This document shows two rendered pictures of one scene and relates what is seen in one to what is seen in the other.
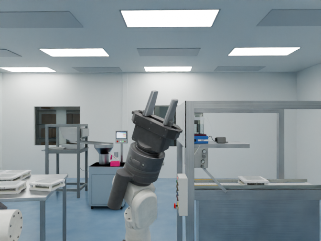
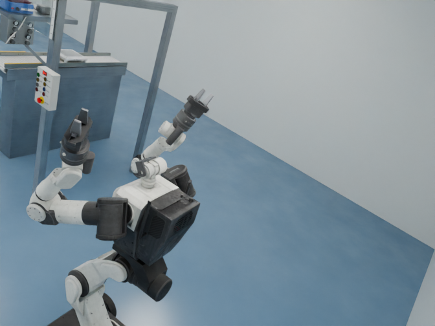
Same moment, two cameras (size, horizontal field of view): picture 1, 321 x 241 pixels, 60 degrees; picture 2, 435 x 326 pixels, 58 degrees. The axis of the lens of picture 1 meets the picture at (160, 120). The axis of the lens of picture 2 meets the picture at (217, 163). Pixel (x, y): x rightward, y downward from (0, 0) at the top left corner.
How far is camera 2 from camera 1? 158 cm
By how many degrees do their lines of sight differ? 65
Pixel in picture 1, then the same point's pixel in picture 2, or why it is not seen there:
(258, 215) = (72, 91)
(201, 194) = (21, 74)
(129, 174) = (183, 129)
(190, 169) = (55, 63)
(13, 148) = not seen: outside the picture
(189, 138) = (59, 30)
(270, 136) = not seen: outside the picture
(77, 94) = not seen: outside the picture
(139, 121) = (195, 104)
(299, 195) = (109, 71)
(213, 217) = (30, 96)
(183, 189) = (55, 85)
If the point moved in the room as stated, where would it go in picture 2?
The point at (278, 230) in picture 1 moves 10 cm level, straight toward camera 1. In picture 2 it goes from (87, 103) to (89, 107)
